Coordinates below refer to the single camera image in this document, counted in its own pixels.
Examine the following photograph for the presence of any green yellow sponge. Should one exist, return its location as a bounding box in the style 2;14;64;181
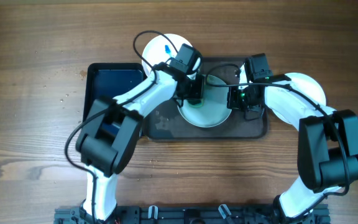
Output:
187;98;204;108

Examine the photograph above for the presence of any pale blue plate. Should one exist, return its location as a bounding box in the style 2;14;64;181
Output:
178;85;232;128

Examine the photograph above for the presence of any white plate top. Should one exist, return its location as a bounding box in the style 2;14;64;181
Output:
142;34;198;79

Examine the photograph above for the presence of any white plate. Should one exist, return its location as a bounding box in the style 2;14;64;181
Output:
265;72;326;130
142;34;198;79

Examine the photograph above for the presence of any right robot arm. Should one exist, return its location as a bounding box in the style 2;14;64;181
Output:
228;72;358;223

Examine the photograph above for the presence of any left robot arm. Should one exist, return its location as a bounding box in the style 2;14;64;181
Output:
74;62;197;223

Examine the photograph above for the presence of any brown serving tray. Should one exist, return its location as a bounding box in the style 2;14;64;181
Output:
142;55;270;141

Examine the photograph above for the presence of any black water tray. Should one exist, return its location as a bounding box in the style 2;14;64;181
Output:
83;63;147;121

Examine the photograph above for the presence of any right black cable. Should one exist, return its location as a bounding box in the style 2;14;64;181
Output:
204;63;351;215

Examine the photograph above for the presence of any black cable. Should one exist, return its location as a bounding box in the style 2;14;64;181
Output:
64;30;204;224
204;63;351;215

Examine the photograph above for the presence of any left black cable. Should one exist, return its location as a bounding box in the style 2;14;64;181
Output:
64;30;204;224

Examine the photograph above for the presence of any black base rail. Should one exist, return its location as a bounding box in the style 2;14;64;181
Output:
53;204;331;224

